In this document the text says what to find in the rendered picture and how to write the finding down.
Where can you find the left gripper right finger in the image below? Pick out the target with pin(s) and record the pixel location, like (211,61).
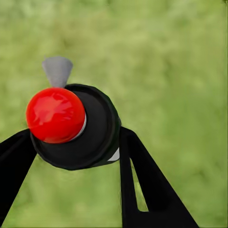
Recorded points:
(166,210)

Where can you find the pesticide atomizer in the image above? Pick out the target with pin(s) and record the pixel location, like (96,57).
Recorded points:
(73,126)

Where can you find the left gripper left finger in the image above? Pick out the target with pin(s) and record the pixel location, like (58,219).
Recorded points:
(17,153)

